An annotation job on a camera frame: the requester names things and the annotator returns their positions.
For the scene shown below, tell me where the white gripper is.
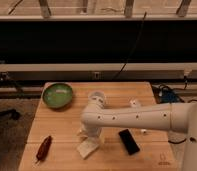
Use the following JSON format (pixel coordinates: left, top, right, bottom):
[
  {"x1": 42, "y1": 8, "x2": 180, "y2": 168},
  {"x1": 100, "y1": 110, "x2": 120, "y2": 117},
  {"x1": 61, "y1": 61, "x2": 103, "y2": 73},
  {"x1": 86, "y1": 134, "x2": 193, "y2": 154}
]
[{"x1": 77, "y1": 125, "x2": 102, "y2": 141}]

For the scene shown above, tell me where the white sponge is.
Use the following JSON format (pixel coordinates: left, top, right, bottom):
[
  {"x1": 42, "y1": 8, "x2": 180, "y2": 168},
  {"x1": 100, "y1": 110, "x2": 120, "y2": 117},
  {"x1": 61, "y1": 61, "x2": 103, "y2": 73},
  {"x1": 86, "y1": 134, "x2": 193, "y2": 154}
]
[{"x1": 77, "y1": 139, "x2": 99, "y2": 159}]

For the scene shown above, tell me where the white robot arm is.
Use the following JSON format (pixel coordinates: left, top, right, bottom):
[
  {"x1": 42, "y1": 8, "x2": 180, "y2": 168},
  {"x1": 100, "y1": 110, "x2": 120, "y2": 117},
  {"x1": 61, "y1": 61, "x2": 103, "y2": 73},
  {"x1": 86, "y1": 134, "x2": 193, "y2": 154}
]
[{"x1": 81, "y1": 99, "x2": 197, "y2": 171}]

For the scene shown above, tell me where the translucent white cup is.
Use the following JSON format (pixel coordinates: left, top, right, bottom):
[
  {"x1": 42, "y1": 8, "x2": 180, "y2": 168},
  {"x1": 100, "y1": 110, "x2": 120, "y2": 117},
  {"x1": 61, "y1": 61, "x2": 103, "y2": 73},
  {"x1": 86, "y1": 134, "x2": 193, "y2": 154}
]
[{"x1": 88, "y1": 91, "x2": 106, "y2": 105}]

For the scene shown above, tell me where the green ceramic bowl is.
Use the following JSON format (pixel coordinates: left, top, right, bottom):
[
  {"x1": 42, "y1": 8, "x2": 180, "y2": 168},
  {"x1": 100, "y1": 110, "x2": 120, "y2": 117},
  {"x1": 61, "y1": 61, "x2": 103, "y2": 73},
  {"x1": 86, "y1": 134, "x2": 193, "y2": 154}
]
[{"x1": 42, "y1": 83, "x2": 73, "y2": 109}]

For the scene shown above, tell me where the black smartphone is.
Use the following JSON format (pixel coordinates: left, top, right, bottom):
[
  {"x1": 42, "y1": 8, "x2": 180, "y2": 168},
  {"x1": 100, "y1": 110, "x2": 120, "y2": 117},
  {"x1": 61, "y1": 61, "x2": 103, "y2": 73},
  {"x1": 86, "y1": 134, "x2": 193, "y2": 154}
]
[{"x1": 119, "y1": 129, "x2": 140, "y2": 155}]

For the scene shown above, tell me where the white tube with label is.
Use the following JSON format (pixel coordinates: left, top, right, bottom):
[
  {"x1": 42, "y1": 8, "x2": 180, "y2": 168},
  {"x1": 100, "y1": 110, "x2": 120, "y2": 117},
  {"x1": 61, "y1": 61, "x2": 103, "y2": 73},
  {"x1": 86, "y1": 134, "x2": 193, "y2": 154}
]
[{"x1": 130, "y1": 99, "x2": 147, "y2": 135}]

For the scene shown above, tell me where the black office chair base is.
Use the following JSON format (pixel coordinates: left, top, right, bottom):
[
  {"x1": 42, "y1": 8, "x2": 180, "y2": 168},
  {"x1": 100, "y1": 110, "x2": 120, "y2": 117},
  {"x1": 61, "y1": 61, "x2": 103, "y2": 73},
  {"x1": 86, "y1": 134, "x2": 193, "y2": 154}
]
[{"x1": 0, "y1": 109, "x2": 21, "y2": 120}]

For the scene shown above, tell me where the blue power adapter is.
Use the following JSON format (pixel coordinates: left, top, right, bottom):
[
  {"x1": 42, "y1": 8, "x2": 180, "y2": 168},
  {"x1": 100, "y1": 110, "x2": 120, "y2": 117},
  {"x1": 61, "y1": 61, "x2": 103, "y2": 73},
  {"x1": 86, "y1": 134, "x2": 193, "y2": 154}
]
[{"x1": 159, "y1": 90, "x2": 178, "y2": 103}]

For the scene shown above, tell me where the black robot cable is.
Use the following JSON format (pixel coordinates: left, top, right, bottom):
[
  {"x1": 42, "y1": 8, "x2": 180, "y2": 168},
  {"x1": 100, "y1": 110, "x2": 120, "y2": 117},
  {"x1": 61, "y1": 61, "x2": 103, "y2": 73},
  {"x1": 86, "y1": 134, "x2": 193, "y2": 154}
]
[{"x1": 152, "y1": 84, "x2": 197, "y2": 145}]

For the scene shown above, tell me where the black cable on wall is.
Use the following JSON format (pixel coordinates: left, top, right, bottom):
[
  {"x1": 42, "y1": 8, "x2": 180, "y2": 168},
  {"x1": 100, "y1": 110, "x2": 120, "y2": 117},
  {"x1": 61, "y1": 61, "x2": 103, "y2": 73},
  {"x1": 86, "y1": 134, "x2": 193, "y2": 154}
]
[{"x1": 111, "y1": 11, "x2": 148, "y2": 82}]

